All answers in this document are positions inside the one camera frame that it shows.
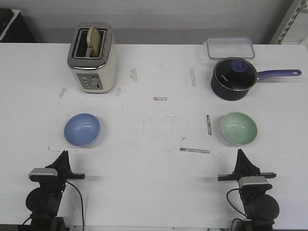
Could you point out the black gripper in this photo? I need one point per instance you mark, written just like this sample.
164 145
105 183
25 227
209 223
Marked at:
64 173
242 160

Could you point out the blue bowl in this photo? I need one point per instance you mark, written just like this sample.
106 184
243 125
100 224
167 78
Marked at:
82 130

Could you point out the green bowl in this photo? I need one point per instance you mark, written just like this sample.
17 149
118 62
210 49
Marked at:
238 128

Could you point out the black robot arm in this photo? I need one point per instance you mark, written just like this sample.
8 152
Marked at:
260 209
44 201

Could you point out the dark blue saucepan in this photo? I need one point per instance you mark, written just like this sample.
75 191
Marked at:
232 95

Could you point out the glass pot lid blue knob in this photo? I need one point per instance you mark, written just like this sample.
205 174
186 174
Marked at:
235 74

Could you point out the cream and chrome toaster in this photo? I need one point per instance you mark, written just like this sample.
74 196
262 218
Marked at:
93 74

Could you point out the clear plastic food container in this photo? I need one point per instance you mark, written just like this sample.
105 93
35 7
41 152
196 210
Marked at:
224 47

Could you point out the toast slice in toaster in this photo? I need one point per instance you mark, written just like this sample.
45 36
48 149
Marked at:
94 41

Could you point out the black box in corner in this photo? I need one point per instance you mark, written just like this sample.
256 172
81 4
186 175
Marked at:
13 28

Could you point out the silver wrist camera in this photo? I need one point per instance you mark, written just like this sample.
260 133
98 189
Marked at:
252 181
43 175

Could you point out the white slotted shelf rail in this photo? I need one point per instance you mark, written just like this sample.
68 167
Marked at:
293 29

